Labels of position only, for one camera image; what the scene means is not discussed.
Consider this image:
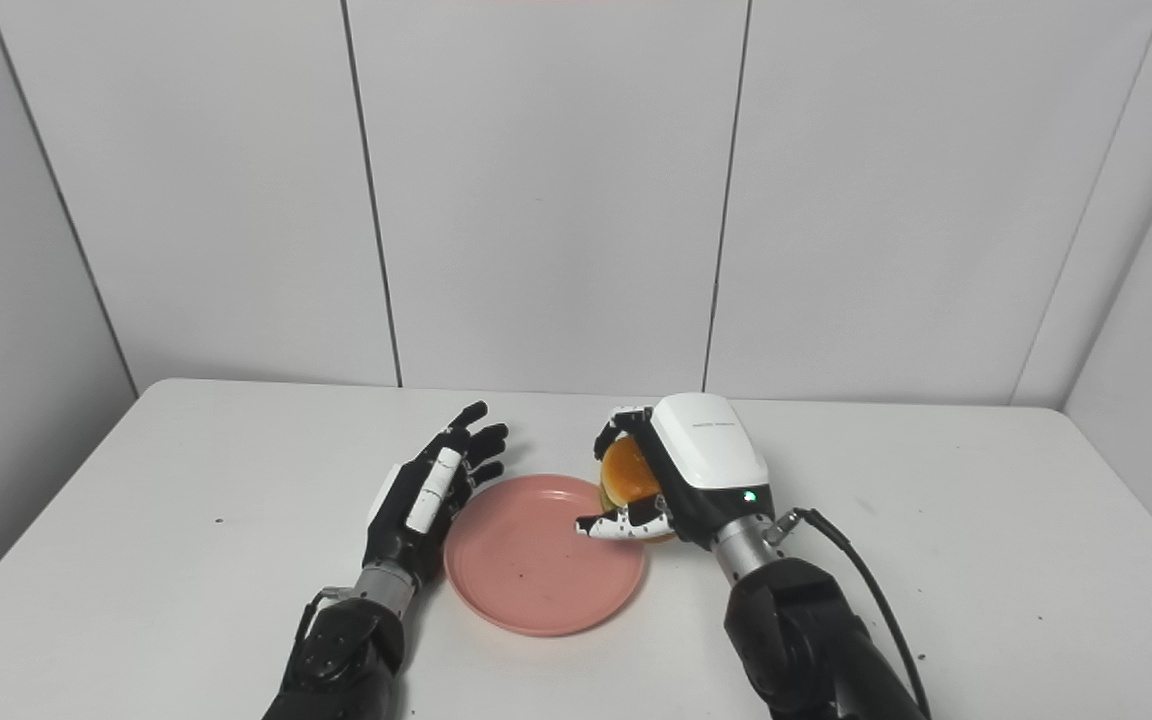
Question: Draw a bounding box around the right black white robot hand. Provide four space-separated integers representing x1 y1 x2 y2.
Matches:
576 392 776 552

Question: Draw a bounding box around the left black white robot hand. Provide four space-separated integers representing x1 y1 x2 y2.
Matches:
362 401 511 593

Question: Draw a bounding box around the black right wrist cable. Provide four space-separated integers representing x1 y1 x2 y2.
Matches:
765 507 934 720

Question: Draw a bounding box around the pink round plate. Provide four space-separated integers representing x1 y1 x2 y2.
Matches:
443 474 649 638

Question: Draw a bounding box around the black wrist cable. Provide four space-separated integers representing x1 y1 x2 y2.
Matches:
288 587 352 693
765 507 934 720

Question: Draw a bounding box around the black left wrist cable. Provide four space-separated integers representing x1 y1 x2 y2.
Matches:
288 587 352 693

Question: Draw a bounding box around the toy hamburger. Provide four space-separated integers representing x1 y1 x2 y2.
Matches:
597 435 678 545

